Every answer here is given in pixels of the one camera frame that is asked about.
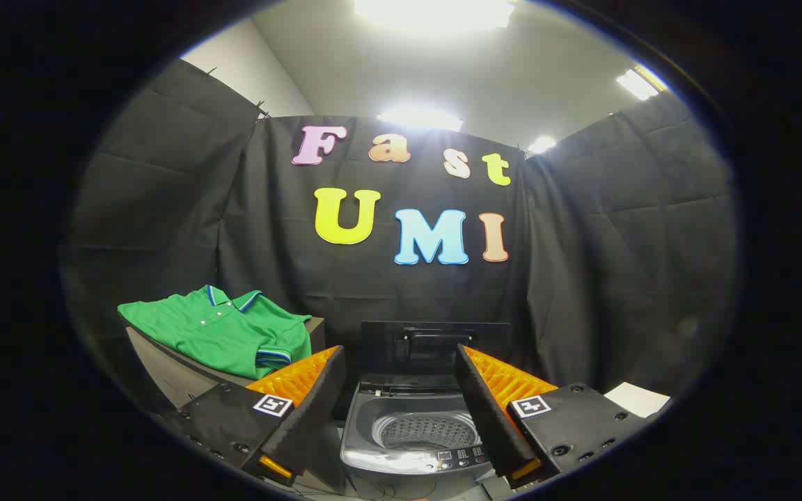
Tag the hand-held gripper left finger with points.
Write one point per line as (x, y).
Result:
(317, 410)

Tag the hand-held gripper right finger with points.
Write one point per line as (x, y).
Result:
(486, 410)

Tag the grey washing machine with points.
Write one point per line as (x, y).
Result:
(411, 428)

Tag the dark washing machine lid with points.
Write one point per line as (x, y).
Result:
(436, 344)

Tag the green polo shirt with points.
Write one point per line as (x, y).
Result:
(223, 334)

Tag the white paper sheet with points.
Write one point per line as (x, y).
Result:
(638, 400)

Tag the grey cabinet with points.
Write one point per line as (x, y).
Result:
(164, 372)

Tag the black backdrop cloth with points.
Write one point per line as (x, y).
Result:
(582, 243)

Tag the large ceiling light panel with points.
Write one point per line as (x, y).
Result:
(436, 12)

